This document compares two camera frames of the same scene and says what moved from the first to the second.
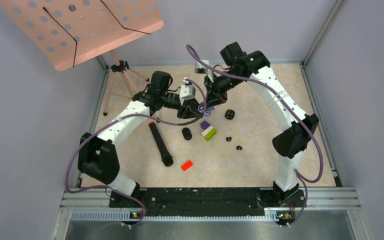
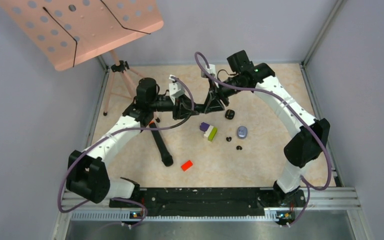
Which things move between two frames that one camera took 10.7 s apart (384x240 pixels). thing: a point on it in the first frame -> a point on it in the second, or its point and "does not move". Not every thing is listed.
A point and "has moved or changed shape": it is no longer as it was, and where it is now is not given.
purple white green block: [209, 131] does not move
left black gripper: [191, 110] does not move
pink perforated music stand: [69, 32] does not move
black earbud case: [229, 114] does not move
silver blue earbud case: [208, 112] has moved or changed shape
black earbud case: [186, 133] has moved or changed shape
